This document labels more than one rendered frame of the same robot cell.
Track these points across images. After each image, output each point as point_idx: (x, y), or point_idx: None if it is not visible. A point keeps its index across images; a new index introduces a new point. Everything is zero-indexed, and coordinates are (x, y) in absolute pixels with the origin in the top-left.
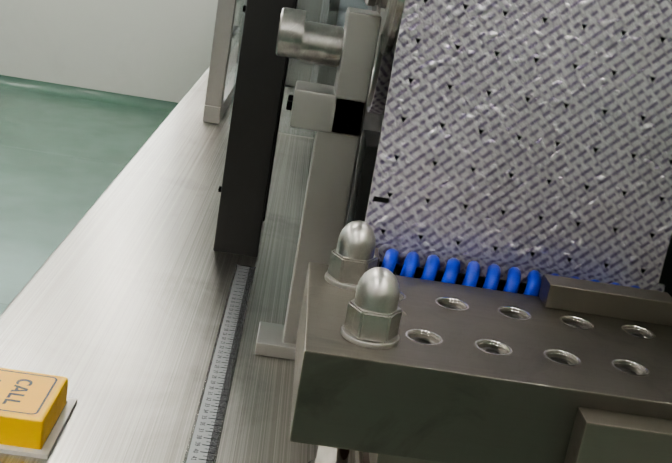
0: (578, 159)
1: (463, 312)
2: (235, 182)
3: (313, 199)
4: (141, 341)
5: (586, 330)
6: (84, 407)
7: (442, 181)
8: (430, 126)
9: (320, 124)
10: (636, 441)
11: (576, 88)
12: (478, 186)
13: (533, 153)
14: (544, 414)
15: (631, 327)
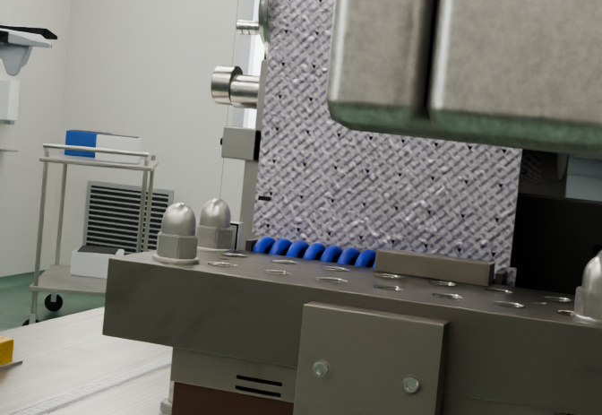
0: (422, 153)
1: (286, 264)
2: None
3: (245, 220)
4: (111, 347)
5: (389, 278)
6: (25, 366)
7: (312, 179)
8: (298, 134)
9: (244, 153)
10: (345, 321)
11: None
12: (341, 182)
13: (383, 151)
14: (287, 308)
15: (442, 283)
